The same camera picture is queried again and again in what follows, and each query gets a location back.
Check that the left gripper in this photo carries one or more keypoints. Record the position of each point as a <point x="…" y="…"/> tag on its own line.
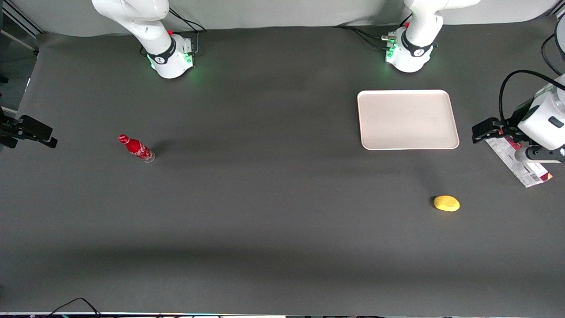
<point x="507" y="127"/>

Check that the red cookie box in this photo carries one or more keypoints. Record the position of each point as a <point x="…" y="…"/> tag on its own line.
<point x="523" y="170"/>

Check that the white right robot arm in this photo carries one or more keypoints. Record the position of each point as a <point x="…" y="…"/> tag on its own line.
<point x="170" y="62"/>

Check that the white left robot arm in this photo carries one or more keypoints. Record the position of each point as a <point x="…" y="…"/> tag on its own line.
<point x="410" y="55"/>

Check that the white rectangular tray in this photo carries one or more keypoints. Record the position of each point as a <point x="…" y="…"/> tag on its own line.
<point x="406" y="119"/>

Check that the yellow lemon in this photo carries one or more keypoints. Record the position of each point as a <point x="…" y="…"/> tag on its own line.
<point x="446" y="203"/>

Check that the red cola bottle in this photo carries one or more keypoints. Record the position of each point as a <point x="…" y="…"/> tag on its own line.
<point x="137" y="149"/>

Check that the light grey backdrop sheet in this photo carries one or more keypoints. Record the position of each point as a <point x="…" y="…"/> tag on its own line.
<point x="287" y="13"/>

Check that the dark grey table mat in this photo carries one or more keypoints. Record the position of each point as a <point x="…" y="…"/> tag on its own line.
<point x="265" y="221"/>

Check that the aluminium frame profile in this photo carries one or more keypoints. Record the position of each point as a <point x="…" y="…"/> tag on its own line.
<point x="22" y="20"/>

